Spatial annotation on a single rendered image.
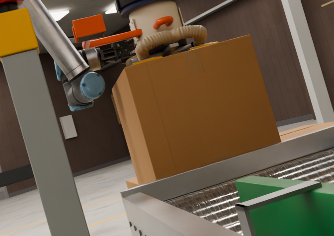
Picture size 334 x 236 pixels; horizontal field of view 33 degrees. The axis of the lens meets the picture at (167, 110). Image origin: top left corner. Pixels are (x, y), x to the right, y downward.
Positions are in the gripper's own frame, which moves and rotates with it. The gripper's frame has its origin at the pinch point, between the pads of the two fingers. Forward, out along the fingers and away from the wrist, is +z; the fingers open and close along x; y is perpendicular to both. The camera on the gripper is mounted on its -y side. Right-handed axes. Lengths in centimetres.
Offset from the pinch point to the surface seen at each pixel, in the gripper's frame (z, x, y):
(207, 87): 2, -25, 56
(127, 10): -9.5, 8.4, 32.9
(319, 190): -21, -42, 165
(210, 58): 6, -17, 56
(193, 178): -12, -48, 66
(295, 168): 12, -53, 79
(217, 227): -28, -47, 144
